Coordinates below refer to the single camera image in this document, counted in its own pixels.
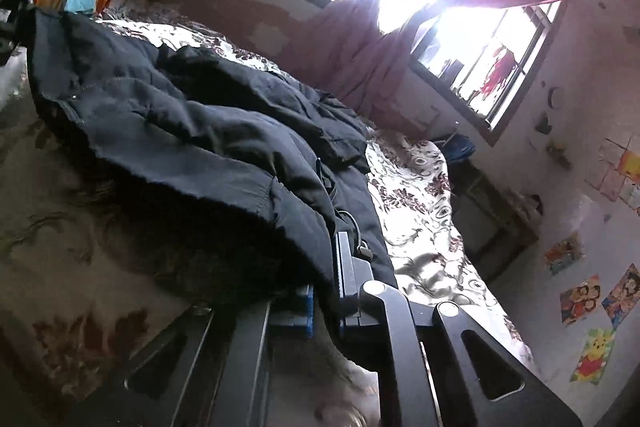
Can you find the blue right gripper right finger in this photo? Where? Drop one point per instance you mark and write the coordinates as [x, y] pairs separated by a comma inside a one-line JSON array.
[[349, 271]]

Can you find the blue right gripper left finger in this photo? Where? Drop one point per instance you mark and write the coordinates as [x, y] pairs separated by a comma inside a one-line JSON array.
[[292, 313]]

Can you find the dark navy padded jacket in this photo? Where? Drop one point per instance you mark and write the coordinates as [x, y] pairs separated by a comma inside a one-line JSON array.
[[233, 181]]

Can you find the wooden side table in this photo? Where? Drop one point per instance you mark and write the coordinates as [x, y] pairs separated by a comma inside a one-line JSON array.
[[494, 231]]

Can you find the blue bag by bed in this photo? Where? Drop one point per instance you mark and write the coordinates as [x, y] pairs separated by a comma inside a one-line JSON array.
[[455, 147]]

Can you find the floral white red bedspread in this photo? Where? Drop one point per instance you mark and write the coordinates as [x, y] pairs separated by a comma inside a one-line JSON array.
[[73, 306]]

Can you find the red garment outside window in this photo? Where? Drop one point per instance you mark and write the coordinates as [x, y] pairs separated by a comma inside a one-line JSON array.
[[500, 71]]

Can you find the cartoon family wall poster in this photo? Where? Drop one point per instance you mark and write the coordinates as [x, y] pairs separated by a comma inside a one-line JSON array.
[[579, 301]]

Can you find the yellow bear wall poster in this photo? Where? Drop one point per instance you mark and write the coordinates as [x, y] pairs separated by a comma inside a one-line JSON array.
[[594, 357]]

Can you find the cartoon wall poster pair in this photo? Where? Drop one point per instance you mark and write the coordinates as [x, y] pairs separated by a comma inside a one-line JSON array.
[[623, 297]]

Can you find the paper sheets on wall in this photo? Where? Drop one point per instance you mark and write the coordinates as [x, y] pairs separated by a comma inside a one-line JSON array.
[[615, 174]]

